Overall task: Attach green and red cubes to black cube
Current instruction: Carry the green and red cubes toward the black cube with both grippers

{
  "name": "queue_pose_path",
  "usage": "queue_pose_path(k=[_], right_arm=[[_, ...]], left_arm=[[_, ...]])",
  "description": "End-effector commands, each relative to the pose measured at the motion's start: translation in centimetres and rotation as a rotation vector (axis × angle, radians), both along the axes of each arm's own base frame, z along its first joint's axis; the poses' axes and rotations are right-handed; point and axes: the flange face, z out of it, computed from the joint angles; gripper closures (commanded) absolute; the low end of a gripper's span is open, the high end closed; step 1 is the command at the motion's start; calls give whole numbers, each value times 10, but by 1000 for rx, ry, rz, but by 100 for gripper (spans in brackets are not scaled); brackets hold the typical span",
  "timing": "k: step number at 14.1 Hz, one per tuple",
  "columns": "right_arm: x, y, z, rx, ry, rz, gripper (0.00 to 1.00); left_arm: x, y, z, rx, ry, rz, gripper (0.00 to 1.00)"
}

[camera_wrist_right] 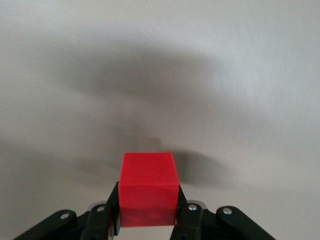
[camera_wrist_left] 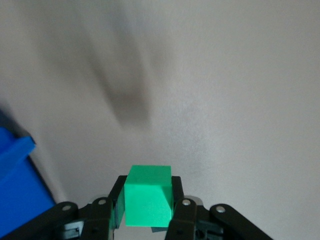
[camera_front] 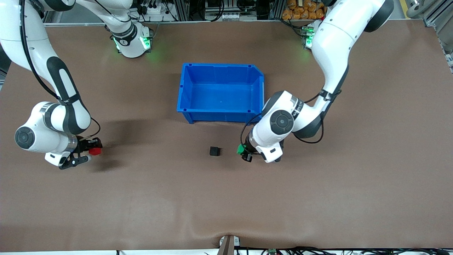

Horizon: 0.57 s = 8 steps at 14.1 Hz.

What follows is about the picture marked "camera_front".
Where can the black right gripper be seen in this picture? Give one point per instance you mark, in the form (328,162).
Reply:
(82,145)

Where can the black cube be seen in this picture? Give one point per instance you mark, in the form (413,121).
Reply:
(214,151)

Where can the blue plastic storage bin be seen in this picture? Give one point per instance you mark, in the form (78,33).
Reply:
(219,95)

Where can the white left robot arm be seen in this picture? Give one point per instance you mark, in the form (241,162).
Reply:
(332,42)

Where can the red cube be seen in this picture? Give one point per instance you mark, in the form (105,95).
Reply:
(95,152)

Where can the white power strip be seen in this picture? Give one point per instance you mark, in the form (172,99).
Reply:
(153,14)

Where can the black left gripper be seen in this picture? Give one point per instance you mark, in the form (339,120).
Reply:
(248,148)

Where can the green cube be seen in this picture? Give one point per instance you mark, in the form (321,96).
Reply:
(241,149)

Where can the orange mesh bags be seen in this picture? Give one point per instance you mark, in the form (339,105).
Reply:
(300,10)

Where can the aluminium frame profile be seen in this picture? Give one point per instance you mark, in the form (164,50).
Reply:
(442,21)

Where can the brown table clamp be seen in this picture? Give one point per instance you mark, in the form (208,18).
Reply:
(228,245)

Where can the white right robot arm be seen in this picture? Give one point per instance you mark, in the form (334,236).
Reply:
(35,127)

